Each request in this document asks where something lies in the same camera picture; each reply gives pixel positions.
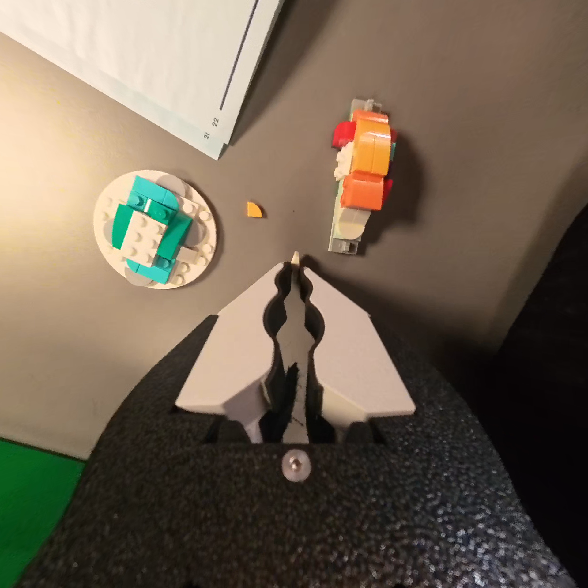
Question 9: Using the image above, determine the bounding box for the green plastic bin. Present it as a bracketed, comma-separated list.
[0, 436, 86, 588]

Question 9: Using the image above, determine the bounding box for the orange lego rainbow build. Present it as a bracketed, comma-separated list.
[327, 97, 399, 256]

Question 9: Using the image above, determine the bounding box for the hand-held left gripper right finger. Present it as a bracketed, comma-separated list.
[298, 266, 417, 443]

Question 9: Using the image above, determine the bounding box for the black knit sweater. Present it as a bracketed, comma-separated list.
[459, 213, 588, 588]

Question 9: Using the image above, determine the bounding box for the round white lego base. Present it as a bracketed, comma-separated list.
[93, 170, 224, 290]

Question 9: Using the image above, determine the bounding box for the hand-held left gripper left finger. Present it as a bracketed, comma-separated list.
[175, 262, 296, 443]

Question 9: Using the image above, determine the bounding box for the open lego instruction booklet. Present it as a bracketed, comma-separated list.
[0, 0, 286, 161]

